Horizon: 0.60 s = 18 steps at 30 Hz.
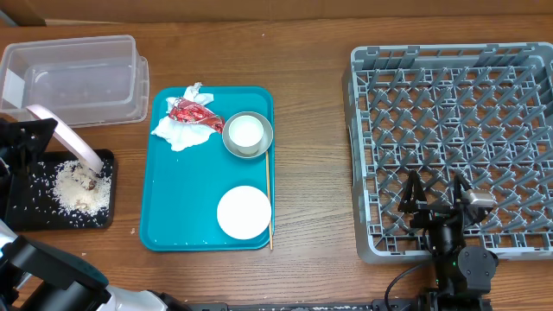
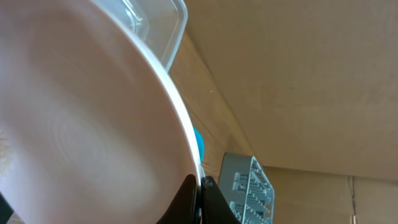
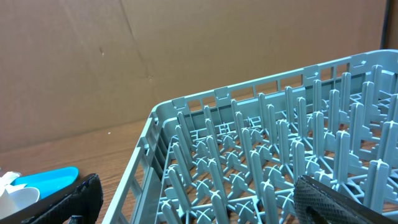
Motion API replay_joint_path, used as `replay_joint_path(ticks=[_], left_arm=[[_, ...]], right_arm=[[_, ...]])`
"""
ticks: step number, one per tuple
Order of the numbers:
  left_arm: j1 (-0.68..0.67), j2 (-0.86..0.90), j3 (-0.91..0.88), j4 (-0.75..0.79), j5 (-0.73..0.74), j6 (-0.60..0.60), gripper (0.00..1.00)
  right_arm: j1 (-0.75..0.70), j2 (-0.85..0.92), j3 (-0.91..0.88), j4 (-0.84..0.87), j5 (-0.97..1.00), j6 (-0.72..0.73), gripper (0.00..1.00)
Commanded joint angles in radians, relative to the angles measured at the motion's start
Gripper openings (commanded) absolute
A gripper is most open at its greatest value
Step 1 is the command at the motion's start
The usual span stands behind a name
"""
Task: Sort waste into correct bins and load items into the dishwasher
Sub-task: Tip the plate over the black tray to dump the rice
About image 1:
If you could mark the grey dish rack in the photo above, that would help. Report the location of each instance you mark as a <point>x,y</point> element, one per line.
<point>483,111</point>

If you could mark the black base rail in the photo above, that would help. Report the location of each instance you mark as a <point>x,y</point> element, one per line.
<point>375,305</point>

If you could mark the red snack wrapper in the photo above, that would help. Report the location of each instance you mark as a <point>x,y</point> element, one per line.
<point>189,112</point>

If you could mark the cream cup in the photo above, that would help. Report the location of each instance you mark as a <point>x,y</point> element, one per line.
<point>245,134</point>

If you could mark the clear plastic bin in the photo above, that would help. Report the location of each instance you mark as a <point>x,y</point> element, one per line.
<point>87,81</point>

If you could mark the teal serving tray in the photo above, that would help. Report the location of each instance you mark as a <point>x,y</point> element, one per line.
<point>182,190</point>

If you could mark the wooden chopstick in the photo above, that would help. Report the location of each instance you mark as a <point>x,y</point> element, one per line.
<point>268,180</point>

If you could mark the brown food chunk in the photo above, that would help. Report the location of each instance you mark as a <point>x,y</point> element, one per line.
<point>91,183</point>

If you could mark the black tray bin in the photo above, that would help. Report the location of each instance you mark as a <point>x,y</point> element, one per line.
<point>34,208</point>

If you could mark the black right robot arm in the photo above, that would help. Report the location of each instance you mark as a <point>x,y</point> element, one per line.
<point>463,273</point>

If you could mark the small white plate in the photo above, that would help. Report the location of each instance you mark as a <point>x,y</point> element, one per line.
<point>244,212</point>

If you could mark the rice food scraps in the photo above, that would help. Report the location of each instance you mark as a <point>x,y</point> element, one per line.
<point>70,192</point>

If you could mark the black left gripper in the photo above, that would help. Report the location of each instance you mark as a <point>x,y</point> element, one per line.
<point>14,137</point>

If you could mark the large pink plate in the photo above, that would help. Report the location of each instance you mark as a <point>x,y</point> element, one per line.
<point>68,137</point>

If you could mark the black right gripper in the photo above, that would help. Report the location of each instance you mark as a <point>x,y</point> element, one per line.
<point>412,199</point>

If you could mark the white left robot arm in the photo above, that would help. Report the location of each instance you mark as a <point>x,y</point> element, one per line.
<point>67,282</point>

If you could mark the white napkin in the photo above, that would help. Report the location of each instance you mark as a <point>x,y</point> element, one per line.
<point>181,136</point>

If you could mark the grey bowl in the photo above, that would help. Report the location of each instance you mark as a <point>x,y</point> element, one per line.
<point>267,139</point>

